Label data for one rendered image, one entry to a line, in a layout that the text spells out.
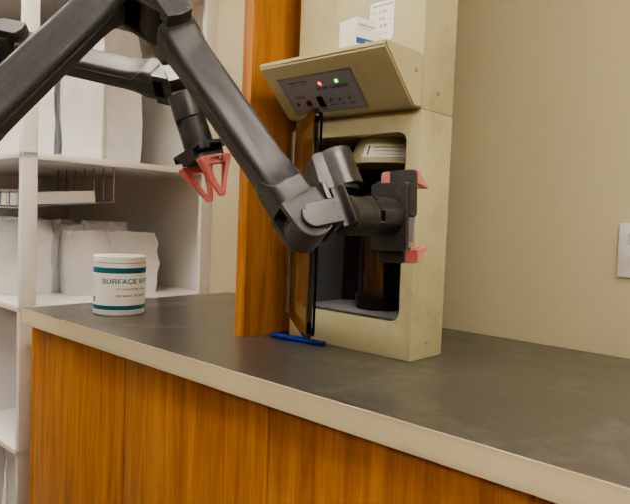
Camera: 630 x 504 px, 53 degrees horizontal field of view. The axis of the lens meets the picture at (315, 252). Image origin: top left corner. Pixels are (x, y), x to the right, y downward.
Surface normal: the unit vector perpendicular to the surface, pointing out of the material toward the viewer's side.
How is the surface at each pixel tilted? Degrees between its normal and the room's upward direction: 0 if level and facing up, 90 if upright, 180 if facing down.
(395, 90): 135
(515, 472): 90
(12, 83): 67
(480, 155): 90
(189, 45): 73
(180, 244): 90
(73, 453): 90
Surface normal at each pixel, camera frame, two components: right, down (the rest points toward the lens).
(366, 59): -0.50, 0.72
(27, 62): 0.33, -0.33
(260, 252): 0.73, 0.07
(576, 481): -0.68, 0.01
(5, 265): 0.54, 0.15
